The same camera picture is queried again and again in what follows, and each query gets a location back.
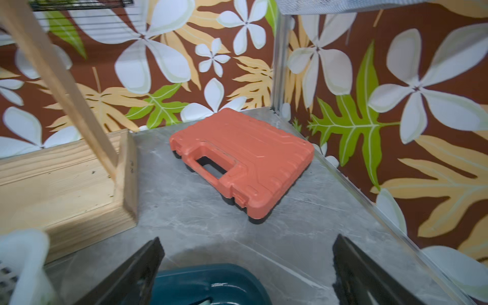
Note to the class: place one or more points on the black wire basket back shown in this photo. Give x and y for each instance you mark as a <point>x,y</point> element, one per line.
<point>66,5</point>

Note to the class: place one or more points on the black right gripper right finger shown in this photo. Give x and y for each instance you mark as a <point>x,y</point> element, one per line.
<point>360,280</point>

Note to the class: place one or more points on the white plastic laundry basket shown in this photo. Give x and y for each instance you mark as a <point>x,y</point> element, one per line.
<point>23,278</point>

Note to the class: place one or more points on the aluminium frame post right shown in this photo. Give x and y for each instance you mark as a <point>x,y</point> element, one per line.
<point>280,52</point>

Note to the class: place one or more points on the red plastic tool case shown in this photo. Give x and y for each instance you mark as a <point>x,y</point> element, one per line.
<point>244,159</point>

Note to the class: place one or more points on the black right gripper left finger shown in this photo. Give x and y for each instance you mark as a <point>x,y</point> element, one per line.
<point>132,281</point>

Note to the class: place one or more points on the white mesh basket right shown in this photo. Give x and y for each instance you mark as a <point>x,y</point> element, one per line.
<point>320,7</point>

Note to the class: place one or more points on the wooden clothes rack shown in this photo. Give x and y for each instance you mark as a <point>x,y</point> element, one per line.
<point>78,193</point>

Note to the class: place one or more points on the dark teal tray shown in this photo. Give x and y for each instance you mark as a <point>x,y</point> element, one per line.
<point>208,284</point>

